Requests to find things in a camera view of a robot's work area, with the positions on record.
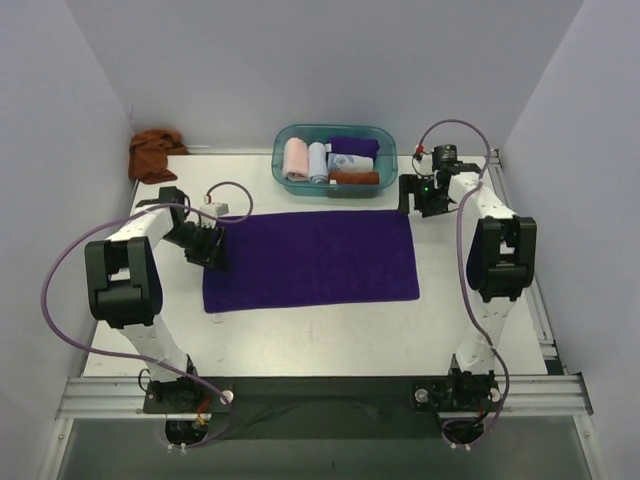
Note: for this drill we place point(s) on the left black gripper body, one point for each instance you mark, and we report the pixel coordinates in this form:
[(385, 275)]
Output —
[(208, 245)]

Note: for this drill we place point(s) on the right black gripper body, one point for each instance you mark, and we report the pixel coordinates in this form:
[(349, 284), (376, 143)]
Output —
[(417, 190)]

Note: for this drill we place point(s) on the purple towel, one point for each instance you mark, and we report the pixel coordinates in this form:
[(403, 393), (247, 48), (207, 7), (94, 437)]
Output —
[(365, 147), (316, 258)]

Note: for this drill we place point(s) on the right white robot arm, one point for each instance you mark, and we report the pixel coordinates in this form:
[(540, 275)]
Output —
[(495, 254)]

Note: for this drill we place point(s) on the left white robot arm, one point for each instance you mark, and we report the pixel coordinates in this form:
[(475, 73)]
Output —
[(125, 291)]

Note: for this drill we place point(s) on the teal plastic basket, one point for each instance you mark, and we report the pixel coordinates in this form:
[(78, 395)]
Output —
[(386, 163)]

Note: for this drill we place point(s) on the purple folded towel in basket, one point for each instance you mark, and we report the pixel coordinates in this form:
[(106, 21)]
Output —
[(365, 147)]

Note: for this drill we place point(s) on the brown rolled towel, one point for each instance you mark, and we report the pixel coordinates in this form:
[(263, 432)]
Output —
[(354, 178)]

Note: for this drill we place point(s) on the white patterned rolled towel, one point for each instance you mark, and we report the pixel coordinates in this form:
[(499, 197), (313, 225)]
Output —
[(349, 163)]

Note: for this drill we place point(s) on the brown crumpled towel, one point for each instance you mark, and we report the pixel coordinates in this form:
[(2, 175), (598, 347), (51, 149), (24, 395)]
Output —
[(149, 153)]

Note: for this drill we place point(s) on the light blue rolled towel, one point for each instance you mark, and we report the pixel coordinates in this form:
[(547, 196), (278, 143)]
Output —
[(317, 163)]

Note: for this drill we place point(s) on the pink rolled towel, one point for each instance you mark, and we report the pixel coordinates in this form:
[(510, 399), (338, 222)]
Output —
[(295, 160)]

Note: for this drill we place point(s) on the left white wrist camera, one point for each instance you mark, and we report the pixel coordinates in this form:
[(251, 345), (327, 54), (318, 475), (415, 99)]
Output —
[(215, 209)]

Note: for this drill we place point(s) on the aluminium right side rail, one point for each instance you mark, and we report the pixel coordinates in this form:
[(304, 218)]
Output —
[(525, 243)]

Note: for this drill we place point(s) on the aluminium rail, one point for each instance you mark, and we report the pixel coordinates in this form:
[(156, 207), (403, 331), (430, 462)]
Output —
[(525, 243), (121, 397)]

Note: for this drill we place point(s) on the aluminium front rail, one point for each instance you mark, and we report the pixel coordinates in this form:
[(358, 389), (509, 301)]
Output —
[(121, 397)]

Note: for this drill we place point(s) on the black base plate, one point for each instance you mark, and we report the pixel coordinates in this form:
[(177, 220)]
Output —
[(454, 406)]

